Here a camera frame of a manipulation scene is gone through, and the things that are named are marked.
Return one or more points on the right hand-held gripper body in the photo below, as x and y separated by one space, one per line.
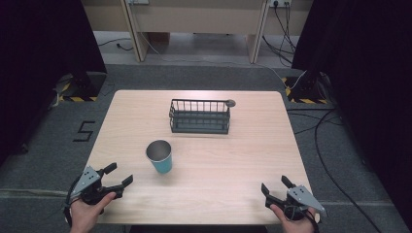
302 197

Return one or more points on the teal paper cup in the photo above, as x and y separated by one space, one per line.
161 158

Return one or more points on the small grey round disc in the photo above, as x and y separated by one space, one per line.
231 103

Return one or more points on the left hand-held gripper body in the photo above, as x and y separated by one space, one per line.
85 180

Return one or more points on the person's right hand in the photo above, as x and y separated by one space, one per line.
293 225

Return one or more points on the beige wooden desk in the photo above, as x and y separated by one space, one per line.
197 16

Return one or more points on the white wall socket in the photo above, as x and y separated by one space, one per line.
138 1
280 2

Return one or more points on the person's left hand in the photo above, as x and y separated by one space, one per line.
86 213

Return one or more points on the stand base with striped tape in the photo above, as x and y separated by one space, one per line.
82 89
306 92

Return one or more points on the black tape floor mark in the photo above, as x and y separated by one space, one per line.
85 131

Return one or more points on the black curtain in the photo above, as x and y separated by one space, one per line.
366 81
39 64

